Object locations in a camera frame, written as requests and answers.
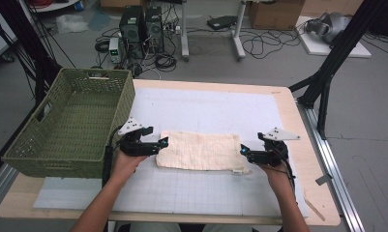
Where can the white power supply unit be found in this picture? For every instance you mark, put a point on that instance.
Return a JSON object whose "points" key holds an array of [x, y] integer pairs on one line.
{"points": [[114, 50]]}

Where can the clear plastic bag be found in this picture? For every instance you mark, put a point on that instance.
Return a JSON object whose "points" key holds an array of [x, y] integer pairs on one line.
{"points": [[71, 24]]}

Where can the large black computer tower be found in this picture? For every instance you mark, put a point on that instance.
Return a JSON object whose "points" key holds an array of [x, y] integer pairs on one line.
{"points": [[132, 29]]}

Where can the black flat device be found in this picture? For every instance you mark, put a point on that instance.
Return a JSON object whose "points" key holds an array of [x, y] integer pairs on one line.
{"points": [[221, 22]]}

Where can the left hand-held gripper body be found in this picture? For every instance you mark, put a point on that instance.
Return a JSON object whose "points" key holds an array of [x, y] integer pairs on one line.
{"points": [[138, 148]]}

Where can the cream printed towel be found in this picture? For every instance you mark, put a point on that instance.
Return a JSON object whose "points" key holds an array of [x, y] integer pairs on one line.
{"points": [[198, 150]]}

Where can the slim black computer tower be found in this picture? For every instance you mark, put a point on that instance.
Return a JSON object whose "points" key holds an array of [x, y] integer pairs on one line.
{"points": [[154, 29]]}

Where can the black metal stand frame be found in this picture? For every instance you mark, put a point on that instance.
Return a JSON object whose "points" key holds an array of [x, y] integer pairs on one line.
{"points": [[27, 48], [340, 48]]}

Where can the person's left hand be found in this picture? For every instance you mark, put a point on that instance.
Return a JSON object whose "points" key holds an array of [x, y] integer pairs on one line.
{"points": [[125, 167]]}

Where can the grey headset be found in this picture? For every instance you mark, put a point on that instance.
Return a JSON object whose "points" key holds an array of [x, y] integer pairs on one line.
{"points": [[330, 27]]}

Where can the white desk leg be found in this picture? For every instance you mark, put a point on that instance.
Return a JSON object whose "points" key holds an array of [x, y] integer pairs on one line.
{"points": [[184, 32], [239, 35]]}

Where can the thin wooden stick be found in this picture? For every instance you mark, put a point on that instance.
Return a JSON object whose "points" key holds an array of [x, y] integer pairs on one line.
{"points": [[314, 208]]}

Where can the person's right hand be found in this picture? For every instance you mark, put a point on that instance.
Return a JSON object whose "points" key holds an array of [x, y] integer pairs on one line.
{"points": [[280, 177]]}

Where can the small grey bracket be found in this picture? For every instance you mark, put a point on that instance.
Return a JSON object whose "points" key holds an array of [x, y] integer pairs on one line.
{"points": [[323, 179]]}

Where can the white grid mat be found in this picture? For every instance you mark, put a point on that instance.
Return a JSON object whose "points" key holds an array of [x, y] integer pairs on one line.
{"points": [[198, 109]]}

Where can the aluminium rail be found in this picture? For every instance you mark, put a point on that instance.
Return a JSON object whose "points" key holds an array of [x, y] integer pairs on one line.
{"points": [[1, 183], [333, 154]]}

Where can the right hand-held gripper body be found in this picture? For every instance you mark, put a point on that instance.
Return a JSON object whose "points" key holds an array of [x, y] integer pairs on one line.
{"points": [[272, 156]]}

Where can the white power strip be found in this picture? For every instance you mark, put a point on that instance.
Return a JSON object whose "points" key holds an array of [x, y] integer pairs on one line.
{"points": [[172, 29]]}

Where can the brown cardboard box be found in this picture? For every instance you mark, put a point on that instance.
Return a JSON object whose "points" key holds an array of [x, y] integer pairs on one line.
{"points": [[275, 14]]}

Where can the green woven basket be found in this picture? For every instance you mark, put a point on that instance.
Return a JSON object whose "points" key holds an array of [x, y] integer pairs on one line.
{"points": [[85, 106]]}

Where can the white floor board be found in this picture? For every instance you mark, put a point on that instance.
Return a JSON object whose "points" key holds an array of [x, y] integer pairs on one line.
{"points": [[317, 48]]}

